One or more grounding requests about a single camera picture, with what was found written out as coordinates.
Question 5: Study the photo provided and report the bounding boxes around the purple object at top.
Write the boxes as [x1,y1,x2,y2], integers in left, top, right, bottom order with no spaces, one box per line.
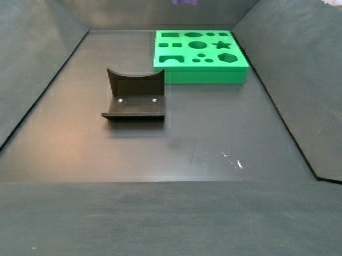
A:
[172,0,197,5]

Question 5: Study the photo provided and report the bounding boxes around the green shape sorter box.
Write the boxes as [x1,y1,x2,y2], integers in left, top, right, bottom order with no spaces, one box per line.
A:
[153,30,250,84]

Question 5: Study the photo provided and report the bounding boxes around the black curved holder stand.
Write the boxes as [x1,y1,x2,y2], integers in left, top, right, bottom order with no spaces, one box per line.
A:
[101,69,165,120]

